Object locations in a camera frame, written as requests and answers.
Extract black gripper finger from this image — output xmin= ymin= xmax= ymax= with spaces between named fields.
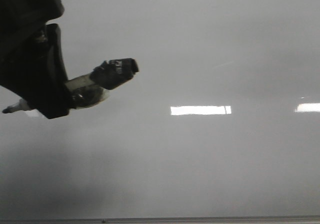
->
xmin=0 ymin=24 xmax=74 ymax=119
xmin=37 ymin=0 xmax=65 ymax=23

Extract white whiteboard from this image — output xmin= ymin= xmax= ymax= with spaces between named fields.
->
xmin=0 ymin=0 xmax=320 ymax=219

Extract grey whiteboard bottom rail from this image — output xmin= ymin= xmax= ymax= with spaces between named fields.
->
xmin=0 ymin=215 xmax=320 ymax=223

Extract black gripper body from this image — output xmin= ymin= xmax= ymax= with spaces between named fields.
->
xmin=0 ymin=0 xmax=50 ymax=62

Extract white marker black cap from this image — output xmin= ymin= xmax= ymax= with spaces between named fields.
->
xmin=2 ymin=58 xmax=139 ymax=114

